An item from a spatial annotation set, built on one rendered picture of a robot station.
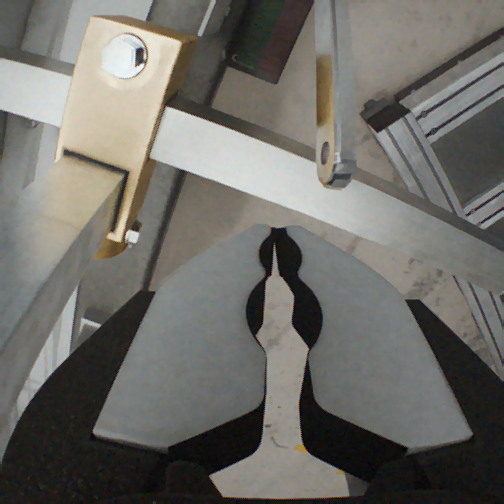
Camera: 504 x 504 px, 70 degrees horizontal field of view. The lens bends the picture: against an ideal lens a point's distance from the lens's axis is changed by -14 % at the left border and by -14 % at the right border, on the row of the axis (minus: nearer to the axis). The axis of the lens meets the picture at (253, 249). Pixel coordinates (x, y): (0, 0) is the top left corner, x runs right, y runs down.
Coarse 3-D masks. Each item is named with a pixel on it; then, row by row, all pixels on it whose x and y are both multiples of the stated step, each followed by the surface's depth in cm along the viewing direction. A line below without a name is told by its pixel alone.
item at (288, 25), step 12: (288, 0) 29; (300, 0) 29; (288, 12) 29; (300, 12) 29; (288, 24) 30; (300, 24) 30; (276, 36) 30; (288, 36) 30; (276, 48) 31; (288, 48) 31; (264, 60) 32; (276, 60) 32; (264, 72) 32; (276, 72) 32
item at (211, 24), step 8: (216, 0) 21; (224, 0) 24; (208, 8) 21; (216, 8) 22; (224, 8) 27; (208, 16) 21; (216, 16) 24; (224, 16) 29; (208, 24) 22; (216, 24) 26; (200, 32) 22; (208, 32) 24; (216, 32) 29
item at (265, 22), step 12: (264, 0) 29; (276, 0) 29; (264, 12) 29; (276, 12) 29; (252, 24) 30; (264, 24) 30; (252, 36) 31; (264, 36) 30; (240, 48) 31; (252, 48) 31; (240, 60) 32; (252, 60) 32
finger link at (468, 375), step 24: (432, 312) 9; (432, 336) 8; (456, 336) 8; (456, 360) 7; (480, 360) 7; (456, 384) 7; (480, 384) 7; (480, 408) 6; (480, 432) 6; (408, 456) 6; (432, 456) 5; (456, 456) 5; (480, 456) 5; (432, 480) 5; (456, 480) 5; (480, 480) 5
